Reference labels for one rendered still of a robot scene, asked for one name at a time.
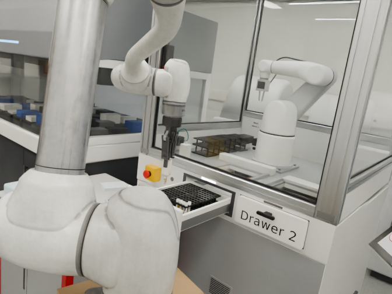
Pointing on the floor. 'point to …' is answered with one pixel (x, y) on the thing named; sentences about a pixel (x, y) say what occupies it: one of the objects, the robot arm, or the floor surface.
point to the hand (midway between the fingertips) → (167, 166)
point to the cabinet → (268, 261)
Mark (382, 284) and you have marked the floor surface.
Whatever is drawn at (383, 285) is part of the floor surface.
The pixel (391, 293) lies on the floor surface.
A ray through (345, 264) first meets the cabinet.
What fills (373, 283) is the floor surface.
